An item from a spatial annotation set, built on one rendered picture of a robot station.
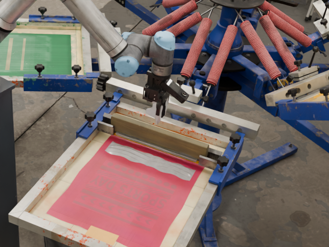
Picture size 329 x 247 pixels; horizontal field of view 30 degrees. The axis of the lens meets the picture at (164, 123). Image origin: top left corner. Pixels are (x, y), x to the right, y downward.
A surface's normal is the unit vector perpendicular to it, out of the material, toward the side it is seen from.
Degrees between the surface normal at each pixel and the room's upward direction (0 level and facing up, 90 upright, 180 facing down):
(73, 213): 0
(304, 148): 0
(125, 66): 90
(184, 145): 90
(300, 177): 0
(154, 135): 90
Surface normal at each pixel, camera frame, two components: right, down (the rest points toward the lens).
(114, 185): 0.11, -0.80
